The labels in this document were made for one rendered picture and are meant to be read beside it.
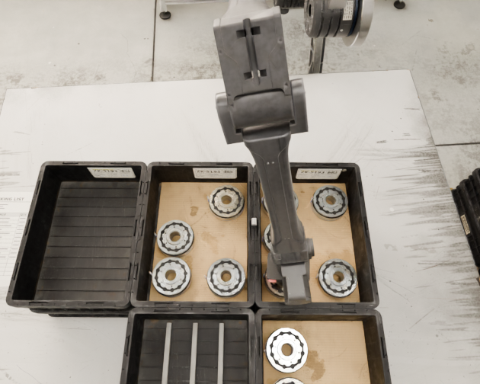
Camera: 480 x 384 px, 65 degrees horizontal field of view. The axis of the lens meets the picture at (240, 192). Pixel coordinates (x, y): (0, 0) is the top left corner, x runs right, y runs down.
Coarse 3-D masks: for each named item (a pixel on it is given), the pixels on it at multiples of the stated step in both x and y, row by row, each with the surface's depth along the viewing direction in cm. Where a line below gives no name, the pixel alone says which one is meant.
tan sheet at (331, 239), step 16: (304, 192) 114; (304, 208) 112; (304, 224) 109; (320, 224) 109; (336, 224) 109; (320, 240) 107; (336, 240) 107; (352, 240) 107; (320, 256) 105; (336, 256) 105; (352, 256) 105
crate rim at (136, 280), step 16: (144, 192) 103; (144, 208) 101; (144, 224) 99; (144, 304) 90; (160, 304) 90; (176, 304) 90; (192, 304) 90; (208, 304) 90; (224, 304) 91; (240, 304) 90
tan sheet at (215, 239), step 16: (176, 192) 114; (192, 192) 114; (208, 192) 114; (160, 208) 112; (176, 208) 112; (192, 208) 112; (208, 208) 112; (160, 224) 109; (192, 224) 109; (208, 224) 109; (224, 224) 109; (240, 224) 109; (176, 240) 107; (208, 240) 107; (224, 240) 107; (240, 240) 107; (160, 256) 105; (192, 256) 105; (208, 256) 105; (224, 256) 105; (240, 256) 105; (192, 272) 103; (192, 288) 102; (208, 288) 102
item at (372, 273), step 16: (256, 176) 105; (256, 192) 103; (256, 208) 101; (256, 240) 97; (368, 240) 97; (256, 256) 95; (368, 256) 95; (256, 272) 93; (256, 288) 92; (256, 304) 90; (272, 304) 90; (304, 304) 90; (320, 304) 90; (336, 304) 90; (352, 304) 91; (368, 304) 90
